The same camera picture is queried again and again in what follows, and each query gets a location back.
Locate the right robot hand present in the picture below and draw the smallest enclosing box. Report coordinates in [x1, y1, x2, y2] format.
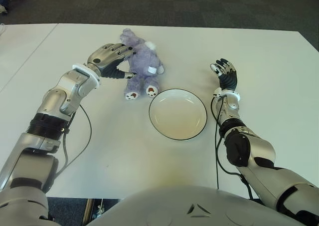
[210, 58, 239, 90]

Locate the white plate black rim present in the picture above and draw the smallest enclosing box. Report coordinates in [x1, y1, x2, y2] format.
[149, 88, 208, 141]

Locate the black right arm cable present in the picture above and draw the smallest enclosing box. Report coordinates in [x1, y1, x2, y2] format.
[211, 96, 254, 201]

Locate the purple plush bunny doll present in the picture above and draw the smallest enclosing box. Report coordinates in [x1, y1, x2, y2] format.
[119, 28, 166, 101]

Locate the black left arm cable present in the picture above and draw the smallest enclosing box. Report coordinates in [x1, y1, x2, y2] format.
[56, 103, 93, 178]

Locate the grey robot torso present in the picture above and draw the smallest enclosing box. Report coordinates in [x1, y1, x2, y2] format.
[87, 185, 307, 226]

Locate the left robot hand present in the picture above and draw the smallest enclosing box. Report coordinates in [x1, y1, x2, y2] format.
[86, 43, 138, 80]

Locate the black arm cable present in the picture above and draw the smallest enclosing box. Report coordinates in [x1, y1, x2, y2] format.
[56, 103, 93, 178]
[211, 96, 254, 201]

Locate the metal frame under table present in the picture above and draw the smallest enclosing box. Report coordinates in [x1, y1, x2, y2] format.
[83, 198, 124, 219]

